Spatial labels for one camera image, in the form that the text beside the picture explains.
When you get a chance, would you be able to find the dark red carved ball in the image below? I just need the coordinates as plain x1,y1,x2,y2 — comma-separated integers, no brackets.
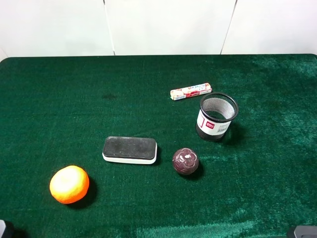
172,148,199,176

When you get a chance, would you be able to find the candy stick pack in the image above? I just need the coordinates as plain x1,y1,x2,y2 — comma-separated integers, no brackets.
170,83,212,101

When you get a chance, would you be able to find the black and white eraser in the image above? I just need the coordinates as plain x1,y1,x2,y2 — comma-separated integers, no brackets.
102,136,158,165

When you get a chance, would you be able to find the grey object bottom right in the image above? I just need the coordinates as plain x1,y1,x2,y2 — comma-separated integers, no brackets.
286,226,317,238

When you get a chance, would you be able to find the orange fruit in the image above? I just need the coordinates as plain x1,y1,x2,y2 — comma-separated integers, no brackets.
49,165,90,204

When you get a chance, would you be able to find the black mesh pen cup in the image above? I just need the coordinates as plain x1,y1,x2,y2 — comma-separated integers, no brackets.
196,92,239,142

